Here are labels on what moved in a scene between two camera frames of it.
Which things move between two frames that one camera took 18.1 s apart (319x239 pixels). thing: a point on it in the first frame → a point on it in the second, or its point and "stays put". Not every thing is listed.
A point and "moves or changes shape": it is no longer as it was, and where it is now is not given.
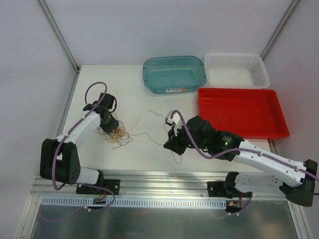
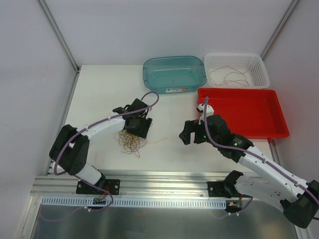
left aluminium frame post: (59, 34) stays put
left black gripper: (111, 125) → (138, 128)
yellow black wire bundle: (118, 135) moves or changes shape
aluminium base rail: (146, 184) stays put
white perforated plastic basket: (230, 70) stays put
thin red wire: (157, 142) → (225, 74)
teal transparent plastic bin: (176, 74) stays put
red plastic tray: (250, 113) stays put
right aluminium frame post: (279, 28) stays put
